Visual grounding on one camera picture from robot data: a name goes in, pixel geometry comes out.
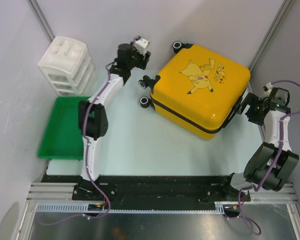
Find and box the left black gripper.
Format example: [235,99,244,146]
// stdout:
[127,41,151,70]

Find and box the yellow Pikachu hard-shell suitcase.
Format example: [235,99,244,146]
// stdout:
[138,41,251,140]

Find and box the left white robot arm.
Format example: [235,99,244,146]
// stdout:
[78,38,151,181]

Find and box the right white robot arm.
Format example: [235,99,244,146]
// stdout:
[220,86,299,201]

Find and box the white plastic drawer organizer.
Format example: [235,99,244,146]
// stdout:
[37,36,94,96]

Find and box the green plastic tray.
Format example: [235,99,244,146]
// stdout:
[37,96,88,161]

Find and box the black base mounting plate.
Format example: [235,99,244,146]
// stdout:
[42,175,255,213]

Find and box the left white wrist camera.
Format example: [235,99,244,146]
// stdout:
[132,35,150,55]

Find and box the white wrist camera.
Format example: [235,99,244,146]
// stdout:
[262,82,273,99]
[132,35,150,55]

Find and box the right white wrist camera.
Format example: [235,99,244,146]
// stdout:
[262,82,273,99]

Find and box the aluminium frame rail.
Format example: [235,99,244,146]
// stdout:
[26,183,299,214]

